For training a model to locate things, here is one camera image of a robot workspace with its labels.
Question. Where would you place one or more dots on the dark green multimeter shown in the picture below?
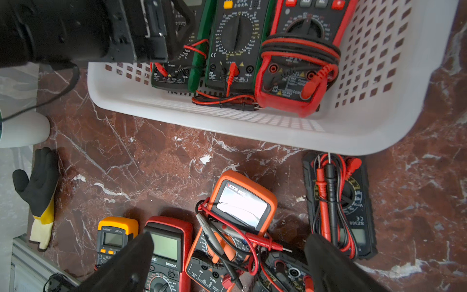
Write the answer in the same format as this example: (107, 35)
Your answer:
(239, 29)
(184, 73)

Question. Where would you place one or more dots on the yellow Aneng multimeter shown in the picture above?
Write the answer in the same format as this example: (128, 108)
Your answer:
(114, 233)

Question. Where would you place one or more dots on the slim black multimeter with probes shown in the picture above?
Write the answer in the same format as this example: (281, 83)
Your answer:
(339, 204)

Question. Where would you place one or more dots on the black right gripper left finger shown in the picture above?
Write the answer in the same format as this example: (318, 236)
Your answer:
(126, 271)

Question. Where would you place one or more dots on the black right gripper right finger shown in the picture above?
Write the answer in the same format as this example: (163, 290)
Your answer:
(332, 271)

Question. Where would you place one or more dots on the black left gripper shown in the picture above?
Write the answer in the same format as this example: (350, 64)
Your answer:
(64, 32)

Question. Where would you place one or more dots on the orange Victor multimeter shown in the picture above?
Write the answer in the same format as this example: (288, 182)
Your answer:
(234, 224)

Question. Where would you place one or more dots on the large red Aneng multimeter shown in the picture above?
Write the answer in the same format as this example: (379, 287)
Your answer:
(172, 240)

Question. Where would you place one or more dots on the black yellow work glove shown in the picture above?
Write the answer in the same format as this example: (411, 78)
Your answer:
(38, 190)

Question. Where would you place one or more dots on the small black multimeter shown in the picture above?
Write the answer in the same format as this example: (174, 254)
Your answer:
(281, 271)

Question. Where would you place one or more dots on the small red multimeter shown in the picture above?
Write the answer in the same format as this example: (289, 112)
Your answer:
(301, 56)

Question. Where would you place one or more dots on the white plastic perforated basket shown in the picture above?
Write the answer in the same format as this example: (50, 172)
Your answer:
(389, 52)

